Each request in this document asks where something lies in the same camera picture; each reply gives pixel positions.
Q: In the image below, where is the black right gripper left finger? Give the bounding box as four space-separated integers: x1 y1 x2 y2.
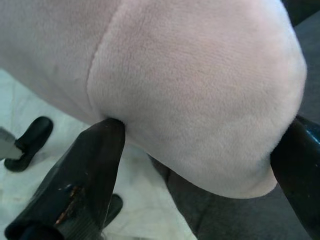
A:
4 117 127 240

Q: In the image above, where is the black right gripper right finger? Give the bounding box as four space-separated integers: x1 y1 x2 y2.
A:
271 116 320 240

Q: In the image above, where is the pale pink plush pillow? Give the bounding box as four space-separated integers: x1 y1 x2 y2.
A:
0 0 309 199

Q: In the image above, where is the dark grey fabric sofa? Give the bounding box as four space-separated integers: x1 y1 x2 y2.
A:
147 0 320 240

